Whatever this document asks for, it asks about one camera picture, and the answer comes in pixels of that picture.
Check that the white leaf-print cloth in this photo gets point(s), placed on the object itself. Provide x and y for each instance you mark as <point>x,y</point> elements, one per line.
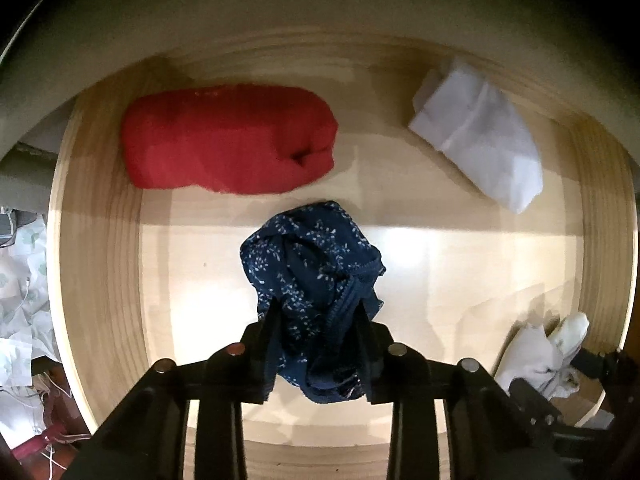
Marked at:
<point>25,270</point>

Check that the navy printed underwear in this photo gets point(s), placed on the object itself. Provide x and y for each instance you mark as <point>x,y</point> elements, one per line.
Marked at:
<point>310,270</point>

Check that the dark red cloth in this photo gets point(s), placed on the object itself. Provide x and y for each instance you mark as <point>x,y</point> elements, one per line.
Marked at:
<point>35,445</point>

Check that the pale bluish white underwear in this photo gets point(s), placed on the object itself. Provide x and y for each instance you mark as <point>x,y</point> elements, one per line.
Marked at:
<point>530,355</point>

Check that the red underwear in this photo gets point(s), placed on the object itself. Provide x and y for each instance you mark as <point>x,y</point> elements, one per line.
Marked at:
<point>225,140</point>

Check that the wooden drawer grey front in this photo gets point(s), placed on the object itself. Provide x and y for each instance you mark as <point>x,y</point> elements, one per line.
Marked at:
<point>200,270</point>

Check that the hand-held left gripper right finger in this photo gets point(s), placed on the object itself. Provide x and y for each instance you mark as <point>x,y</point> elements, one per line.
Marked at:
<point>380,360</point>

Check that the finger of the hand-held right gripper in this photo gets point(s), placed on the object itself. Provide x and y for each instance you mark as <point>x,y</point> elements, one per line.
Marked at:
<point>597,362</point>
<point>532,405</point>

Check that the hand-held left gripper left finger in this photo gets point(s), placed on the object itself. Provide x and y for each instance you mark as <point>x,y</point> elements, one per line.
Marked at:
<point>260,355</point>

